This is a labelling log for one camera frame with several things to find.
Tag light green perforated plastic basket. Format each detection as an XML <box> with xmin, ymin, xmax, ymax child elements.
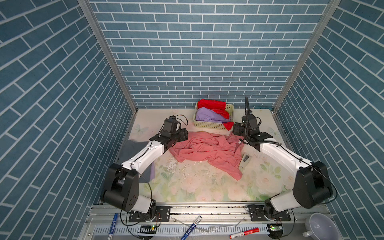
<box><xmin>193</xmin><ymin>103</ymin><xmax>235</xmax><ymax>130</ymax></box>

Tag pink t shirt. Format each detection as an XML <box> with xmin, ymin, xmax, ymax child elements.
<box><xmin>169</xmin><ymin>132</ymin><xmax>244</xmax><ymax>181</ymax></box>

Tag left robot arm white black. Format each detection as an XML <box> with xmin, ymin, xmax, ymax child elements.
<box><xmin>101</xmin><ymin>116</ymin><xmax>188</xmax><ymax>218</ymax></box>

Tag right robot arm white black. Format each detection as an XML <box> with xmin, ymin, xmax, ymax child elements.
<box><xmin>233</xmin><ymin>97</ymin><xmax>338</xmax><ymax>219</ymax></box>

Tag small grey stapler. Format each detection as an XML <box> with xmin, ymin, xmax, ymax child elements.
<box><xmin>239</xmin><ymin>154</ymin><xmax>252</xmax><ymax>172</ymax></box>

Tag red t shirt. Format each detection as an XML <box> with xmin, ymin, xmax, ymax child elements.
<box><xmin>197</xmin><ymin>99</ymin><xmax>234</xmax><ymax>131</ymax></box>

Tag lavender t shirt in basket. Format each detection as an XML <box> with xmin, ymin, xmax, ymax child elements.
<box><xmin>195</xmin><ymin>107</ymin><xmax>231</xmax><ymax>123</ymax></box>

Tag folded dark grey t shirt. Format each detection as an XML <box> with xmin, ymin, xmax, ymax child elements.
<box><xmin>115</xmin><ymin>140</ymin><xmax>151</xmax><ymax>183</ymax></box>

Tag blue marker pen centre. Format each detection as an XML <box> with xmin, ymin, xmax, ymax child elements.
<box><xmin>181</xmin><ymin>216</ymin><xmax>202</xmax><ymax>240</ymax></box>

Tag blue marker pen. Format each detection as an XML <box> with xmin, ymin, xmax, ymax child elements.
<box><xmin>181</xmin><ymin>216</ymin><xmax>202</xmax><ymax>240</ymax></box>
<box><xmin>107</xmin><ymin>213</ymin><xmax>119</xmax><ymax>240</ymax></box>

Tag metal tweezers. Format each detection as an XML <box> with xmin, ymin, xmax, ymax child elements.
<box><xmin>172</xmin><ymin>218</ymin><xmax>246</xmax><ymax>233</ymax></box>

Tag red marker pen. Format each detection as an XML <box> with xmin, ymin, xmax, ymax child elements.
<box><xmin>230</xmin><ymin>228</ymin><xmax>260</xmax><ymax>240</ymax></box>

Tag white cup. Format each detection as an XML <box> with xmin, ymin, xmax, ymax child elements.
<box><xmin>302</xmin><ymin>213</ymin><xmax>340</xmax><ymax>240</ymax></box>

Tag blue marker pen left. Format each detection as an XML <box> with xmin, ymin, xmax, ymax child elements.
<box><xmin>107</xmin><ymin>213</ymin><xmax>119</xmax><ymax>240</ymax></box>

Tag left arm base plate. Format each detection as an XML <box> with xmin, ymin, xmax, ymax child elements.
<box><xmin>128</xmin><ymin>206</ymin><xmax>171</xmax><ymax>223</ymax></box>

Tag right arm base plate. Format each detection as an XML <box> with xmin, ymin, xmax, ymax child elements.
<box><xmin>246</xmin><ymin>205</ymin><xmax>291</xmax><ymax>222</ymax></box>

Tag aluminium mounting rail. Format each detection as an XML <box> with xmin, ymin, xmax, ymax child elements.
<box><xmin>79</xmin><ymin>202</ymin><xmax>330</xmax><ymax>240</ymax></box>

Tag white slotted cable duct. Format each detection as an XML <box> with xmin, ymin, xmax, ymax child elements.
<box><xmin>92</xmin><ymin>223</ymin><xmax>271</xmax><ymax>238</ymax></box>

